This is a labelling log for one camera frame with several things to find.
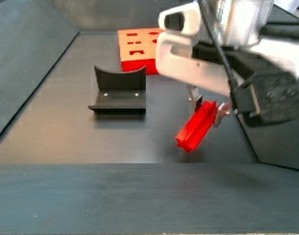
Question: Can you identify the red shape-sorter block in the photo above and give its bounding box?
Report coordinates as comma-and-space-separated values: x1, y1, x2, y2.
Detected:
117, 28, 161, 75

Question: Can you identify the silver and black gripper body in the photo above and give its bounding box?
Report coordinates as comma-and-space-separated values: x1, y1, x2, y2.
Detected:
156, 0, 299, 126

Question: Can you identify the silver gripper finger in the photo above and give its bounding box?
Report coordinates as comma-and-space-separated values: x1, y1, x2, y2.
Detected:
187, 84, 202, 111
214, 103, 232, 127

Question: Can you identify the red star-profile bar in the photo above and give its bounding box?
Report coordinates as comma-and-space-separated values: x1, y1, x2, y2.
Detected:
175, 101, 216, 152

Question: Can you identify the black curved fixture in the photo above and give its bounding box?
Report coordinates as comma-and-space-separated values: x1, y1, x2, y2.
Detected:
88, 67, 145, 115

